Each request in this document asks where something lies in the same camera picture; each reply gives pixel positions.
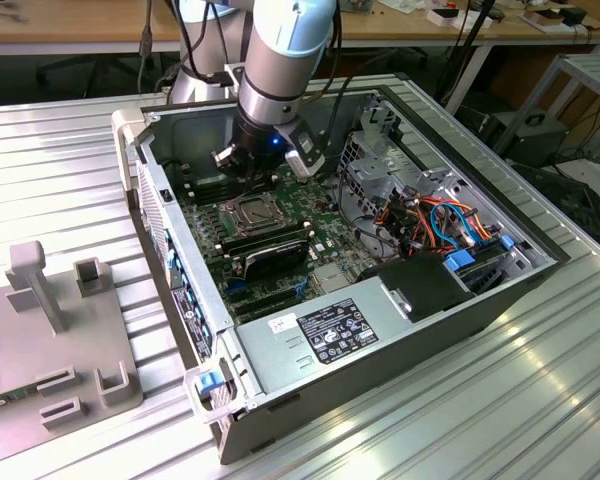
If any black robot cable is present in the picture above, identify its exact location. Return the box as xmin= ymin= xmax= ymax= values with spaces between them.
xmin=177 ymin=0 xmax=231 ymax=86
xmin=324 ymin=0 xmax=399 ymax=146

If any black tripod stand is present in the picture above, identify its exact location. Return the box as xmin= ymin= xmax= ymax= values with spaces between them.
xmin=437 ymin=0 xmax=501 ymax=106

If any black equipment box with handle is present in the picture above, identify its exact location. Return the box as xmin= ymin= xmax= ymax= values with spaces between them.
xmin=479 ymin=110 xmax=571 ymax=166

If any silver CPU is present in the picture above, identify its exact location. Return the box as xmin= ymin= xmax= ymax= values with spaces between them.
xmin=237 ymin=200 xmax=276 ymax=229

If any silver power supply box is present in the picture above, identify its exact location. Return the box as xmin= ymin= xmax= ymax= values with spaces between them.
xmin=233 ymin=277 xmax=417 ymax=401

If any grey open PC case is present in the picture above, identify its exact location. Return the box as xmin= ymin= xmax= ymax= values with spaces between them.
xmin=110 ymin=85 xmax=574 ymax=466

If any blue case release latch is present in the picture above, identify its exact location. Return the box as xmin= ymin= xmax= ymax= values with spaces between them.
xmin=194 ymin=372 xmax=222 ymax=397

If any grey parts rack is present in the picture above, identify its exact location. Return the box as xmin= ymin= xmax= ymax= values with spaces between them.
xmin=0 ymin=239 xmax=146 ymax=451

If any black graphics card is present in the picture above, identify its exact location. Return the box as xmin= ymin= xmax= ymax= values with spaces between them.
xmin=228 ymin=238 xmax=315 ymax=282

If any wooden desk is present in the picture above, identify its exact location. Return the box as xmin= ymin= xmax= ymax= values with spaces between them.
xmin=0 ymin=0 xmax=182 ymax=57
xmin=337 ymin=0 xmax=600 ymax=101

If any brown cardboard box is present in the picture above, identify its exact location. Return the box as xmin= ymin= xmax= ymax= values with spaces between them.
xmin=517 ymin=7 xmax=600 ymax=34

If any blue disk carrier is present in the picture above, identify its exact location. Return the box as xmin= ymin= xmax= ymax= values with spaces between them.
xmin=442 ymin=249 xmax=477 ymax=274

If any silver metal disk bay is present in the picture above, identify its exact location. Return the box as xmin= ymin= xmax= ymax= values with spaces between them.
xmin=337 ymin=92 xmax=424 ymax=214

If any orange red wire bundle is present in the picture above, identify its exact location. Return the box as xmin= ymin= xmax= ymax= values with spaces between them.
xmin=374 ymin=197 xmax=436 ymax=251

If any grey metal shelf frame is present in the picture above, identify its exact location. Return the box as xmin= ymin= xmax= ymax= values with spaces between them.
xmin=493 ymin=51 xmax=600 ymax=166

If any CPU socket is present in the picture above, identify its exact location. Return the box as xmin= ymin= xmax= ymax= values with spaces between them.
xmin=217 ymin=194 xmax=294 ymax=239

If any blue data wire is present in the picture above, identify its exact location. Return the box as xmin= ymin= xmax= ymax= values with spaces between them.
xmin=427 ymin=202 xmax=461 ymax=251
xmin=447 ymin=199 xmax=481 ymax=246

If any white cardboard box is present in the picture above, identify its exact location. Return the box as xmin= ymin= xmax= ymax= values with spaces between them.
xmin=426 ymin=7 xmax=464 ymax=29

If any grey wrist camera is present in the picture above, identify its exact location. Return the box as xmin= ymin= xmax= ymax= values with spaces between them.
xmin=275 ymin=120 xmax=329 ymax=182

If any metal socket cover frame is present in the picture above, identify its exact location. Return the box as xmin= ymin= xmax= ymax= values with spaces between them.
xmin=219 ymin=196 xmax=292 ymax=237

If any green motherboard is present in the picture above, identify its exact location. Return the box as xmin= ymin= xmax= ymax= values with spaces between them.
xmin=172 ymin=167 xmax=376 ymax=326

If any black plastic shroud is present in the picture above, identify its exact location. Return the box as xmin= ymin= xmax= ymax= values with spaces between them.
xmin=357 ymin=252 xmax=477 ymax=325

